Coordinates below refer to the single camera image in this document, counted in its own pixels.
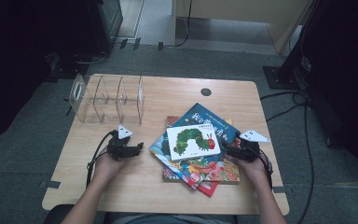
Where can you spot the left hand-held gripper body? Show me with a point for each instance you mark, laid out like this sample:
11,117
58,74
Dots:
121,151

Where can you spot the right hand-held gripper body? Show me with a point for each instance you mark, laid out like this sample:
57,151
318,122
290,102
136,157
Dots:
247,151

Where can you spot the colourful animals picture book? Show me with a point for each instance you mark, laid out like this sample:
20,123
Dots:
230,171

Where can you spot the white caterpillar picture book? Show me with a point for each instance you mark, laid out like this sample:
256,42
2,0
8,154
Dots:
195,141

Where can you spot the blue monster picture book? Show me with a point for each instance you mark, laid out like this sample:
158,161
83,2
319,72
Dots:
199,115

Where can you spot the clear acrylic book rack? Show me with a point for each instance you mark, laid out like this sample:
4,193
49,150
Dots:
105,99

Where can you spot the person's right hand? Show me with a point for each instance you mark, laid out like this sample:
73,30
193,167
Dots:
256,169

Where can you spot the person's left hand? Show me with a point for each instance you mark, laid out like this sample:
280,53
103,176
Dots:
105,168

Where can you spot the black round table grommet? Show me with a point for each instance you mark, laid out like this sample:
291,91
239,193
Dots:
205,92

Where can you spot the black metal stand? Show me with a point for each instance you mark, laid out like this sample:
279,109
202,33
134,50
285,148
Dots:
279,77

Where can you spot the black cabinet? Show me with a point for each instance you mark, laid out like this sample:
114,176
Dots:
105,25

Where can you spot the beige wooden cabinet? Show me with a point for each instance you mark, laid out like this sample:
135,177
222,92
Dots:
245,11

